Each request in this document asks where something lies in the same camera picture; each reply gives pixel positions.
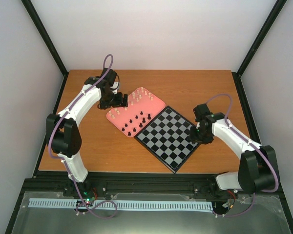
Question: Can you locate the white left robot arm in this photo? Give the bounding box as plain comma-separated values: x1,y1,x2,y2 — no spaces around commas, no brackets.
46,68,128,196

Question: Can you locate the light blue cable duct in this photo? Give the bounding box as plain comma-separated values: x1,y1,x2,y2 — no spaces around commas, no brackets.
28,198,213,213

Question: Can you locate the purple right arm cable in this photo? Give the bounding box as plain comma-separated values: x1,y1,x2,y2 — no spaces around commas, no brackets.
206,93,280,218

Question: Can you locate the pink plastic tray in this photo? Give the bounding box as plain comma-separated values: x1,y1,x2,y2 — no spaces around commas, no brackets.
106,87,166,137

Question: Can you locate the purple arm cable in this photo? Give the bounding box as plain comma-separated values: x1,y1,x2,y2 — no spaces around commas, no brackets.
46,54,118,219
206,93,280,218

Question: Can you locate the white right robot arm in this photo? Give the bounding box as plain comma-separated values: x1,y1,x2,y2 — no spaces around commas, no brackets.
189,104,279,194

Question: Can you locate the black aluminium frame base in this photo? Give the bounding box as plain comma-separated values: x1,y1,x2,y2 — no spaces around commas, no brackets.
21,170,283,203

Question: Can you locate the black and white chessboard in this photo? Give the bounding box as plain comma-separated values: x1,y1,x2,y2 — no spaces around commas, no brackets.
134,106,200,173

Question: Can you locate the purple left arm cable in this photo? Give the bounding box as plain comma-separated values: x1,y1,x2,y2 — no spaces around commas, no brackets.
46,54,118,219

